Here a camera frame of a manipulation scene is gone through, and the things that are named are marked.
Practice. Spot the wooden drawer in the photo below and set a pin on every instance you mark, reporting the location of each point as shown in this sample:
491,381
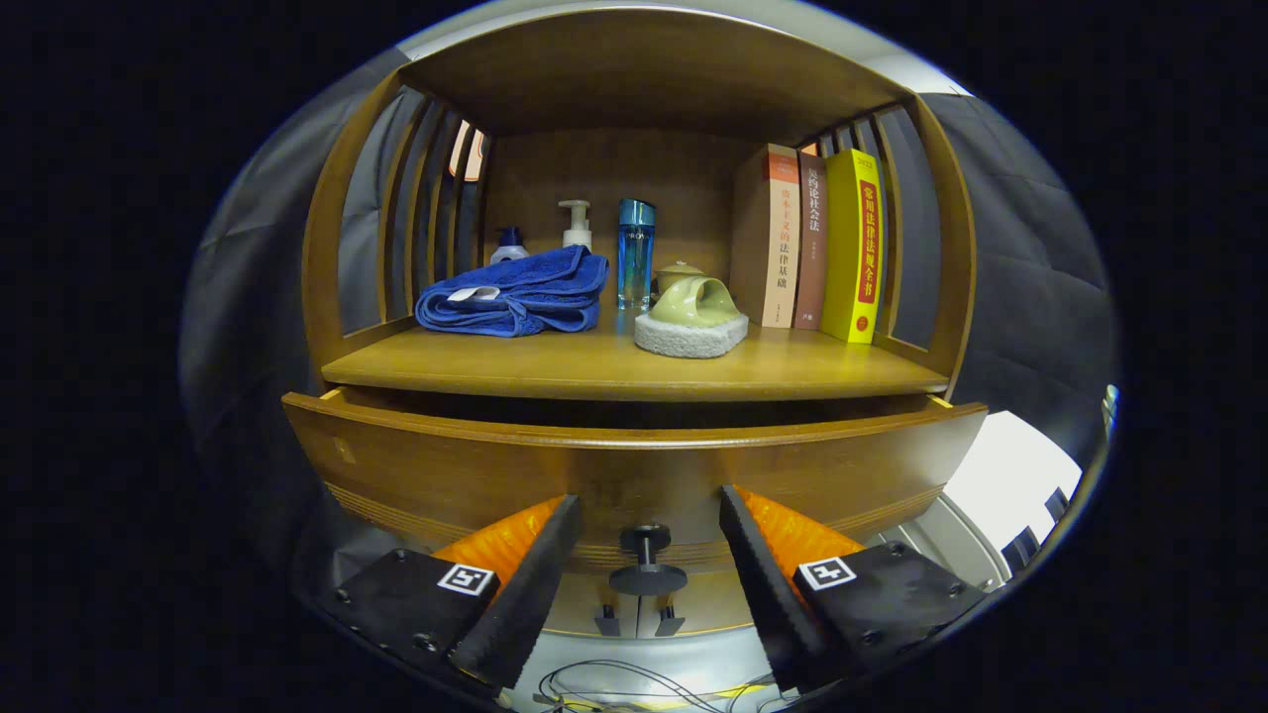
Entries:
495,465

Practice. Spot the brown book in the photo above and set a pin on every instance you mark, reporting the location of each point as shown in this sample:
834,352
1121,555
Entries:
810,248

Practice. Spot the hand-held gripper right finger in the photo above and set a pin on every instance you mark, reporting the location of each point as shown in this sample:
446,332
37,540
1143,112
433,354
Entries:
773,594

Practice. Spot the yellow book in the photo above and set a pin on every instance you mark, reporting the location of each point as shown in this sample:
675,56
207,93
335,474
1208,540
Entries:
857,248

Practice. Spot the black drawer knob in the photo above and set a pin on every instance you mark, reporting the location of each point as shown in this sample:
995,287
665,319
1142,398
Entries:
647,579

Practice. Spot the grey panelled cabinet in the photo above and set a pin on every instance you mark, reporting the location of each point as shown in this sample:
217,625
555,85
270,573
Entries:
951,550

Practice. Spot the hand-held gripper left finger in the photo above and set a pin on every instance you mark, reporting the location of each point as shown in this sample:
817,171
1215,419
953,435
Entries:
530,594

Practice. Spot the wooden cabinet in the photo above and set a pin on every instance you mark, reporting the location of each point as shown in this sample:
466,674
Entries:
644,69

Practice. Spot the blue folded towel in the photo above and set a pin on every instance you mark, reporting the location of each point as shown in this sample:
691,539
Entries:
535,292

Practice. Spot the wooden cabinet door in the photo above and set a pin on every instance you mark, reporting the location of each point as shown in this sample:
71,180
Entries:
718,609
575,616

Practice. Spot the beige book with orange label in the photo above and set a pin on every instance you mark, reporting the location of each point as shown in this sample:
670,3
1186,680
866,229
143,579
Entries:
778,248

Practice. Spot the small blue-capped lotion bottle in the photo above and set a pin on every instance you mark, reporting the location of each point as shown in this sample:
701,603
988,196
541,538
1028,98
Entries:
508,250

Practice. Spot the white pump bottle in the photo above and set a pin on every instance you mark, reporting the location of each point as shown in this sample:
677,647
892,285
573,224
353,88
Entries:
578,233

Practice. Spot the green scrub brush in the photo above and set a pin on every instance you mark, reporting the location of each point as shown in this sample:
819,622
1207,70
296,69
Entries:
693,337

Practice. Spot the beige lidded tea cup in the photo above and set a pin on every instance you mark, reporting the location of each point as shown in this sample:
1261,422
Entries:
674,272

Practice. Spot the wooden countertop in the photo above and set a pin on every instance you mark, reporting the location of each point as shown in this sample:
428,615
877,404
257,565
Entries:
594,366

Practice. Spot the blue glass bottle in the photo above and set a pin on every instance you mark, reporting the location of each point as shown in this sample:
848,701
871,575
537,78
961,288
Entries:
635,257

